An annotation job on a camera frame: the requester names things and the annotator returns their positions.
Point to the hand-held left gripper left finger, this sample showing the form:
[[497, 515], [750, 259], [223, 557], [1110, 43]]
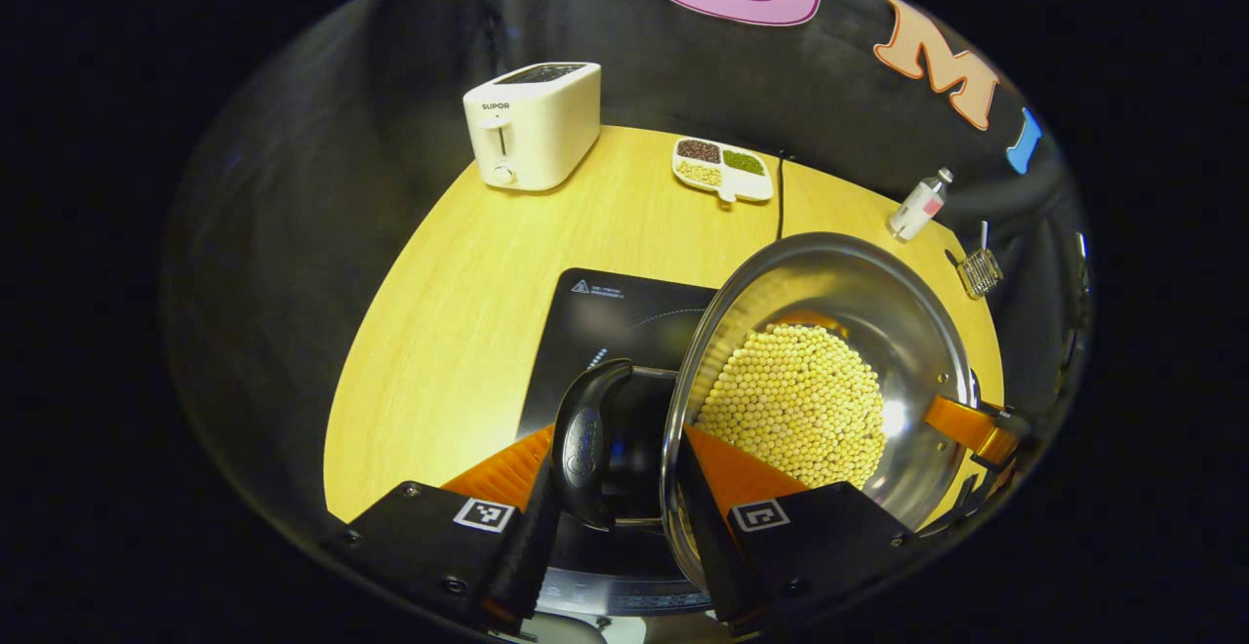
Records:
[[522, 556]]

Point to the pile of green beans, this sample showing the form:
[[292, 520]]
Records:
[[744, 162]]

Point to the pile of dark red beans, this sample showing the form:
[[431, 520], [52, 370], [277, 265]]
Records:
[[698, 149]]

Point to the pile of pale beans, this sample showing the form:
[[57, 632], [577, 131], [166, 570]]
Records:
[[700, 173]]

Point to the white toaster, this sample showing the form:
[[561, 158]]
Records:
[[546, 127]]

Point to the clear glass cup with straw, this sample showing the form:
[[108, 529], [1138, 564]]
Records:
[[979, 271]]

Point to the small white pink-label bottle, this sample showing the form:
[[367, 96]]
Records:
[[917, 207]]

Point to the pile of yellow soybeans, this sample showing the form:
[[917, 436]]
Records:
[[790, 400]]

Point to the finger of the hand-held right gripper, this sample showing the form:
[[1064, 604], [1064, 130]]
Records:
[[961, 424]]

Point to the black induction cooktop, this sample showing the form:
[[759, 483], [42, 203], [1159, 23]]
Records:
[[605, 317]]

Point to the white divided dish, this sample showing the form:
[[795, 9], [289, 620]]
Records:
[[737, 185]]

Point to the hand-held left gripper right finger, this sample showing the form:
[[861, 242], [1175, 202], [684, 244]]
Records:
[[707, 546]]

